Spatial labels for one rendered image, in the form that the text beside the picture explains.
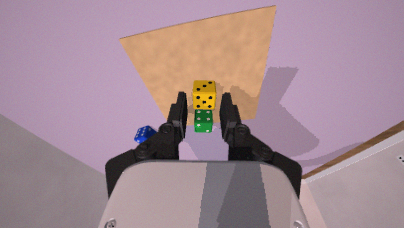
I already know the tan mat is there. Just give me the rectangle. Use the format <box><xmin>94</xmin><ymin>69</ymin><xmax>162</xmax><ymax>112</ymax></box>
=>
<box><xmin>119</xmin><ymin>5</ymin><xmax>276</xmax><ymax>126</ymax></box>

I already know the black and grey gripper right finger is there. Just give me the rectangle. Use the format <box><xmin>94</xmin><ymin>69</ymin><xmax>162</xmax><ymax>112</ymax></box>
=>
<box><xmin>219</xmin><ymin>92</ymin><xmax>302</xmax><ymax>199</ymax></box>

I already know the blue die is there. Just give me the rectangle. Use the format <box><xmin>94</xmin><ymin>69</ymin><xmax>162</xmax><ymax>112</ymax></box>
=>
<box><xmin>134</xmin><ymin>125</ymin><xmax>157</xmax><ymax>143</ymax></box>

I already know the green die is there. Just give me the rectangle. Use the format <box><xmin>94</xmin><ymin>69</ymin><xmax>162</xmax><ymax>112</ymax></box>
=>
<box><xmin>194</xmin><ymin>109</ymin><xmax>213</xmax><ymax>133</ymax></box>

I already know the yellow die with black pips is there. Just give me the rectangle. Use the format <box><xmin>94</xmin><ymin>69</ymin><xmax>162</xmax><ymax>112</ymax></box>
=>
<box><xmin>193</xmin><ymin>80</ymin><xmax>216</xmax><ymax>109</ymax></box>

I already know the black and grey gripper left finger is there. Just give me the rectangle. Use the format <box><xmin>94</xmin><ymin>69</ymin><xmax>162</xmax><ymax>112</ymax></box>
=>
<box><xmin>105</xmin><ymin>92</ymin><xmax>188</xmax><ymax>199</ymax></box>

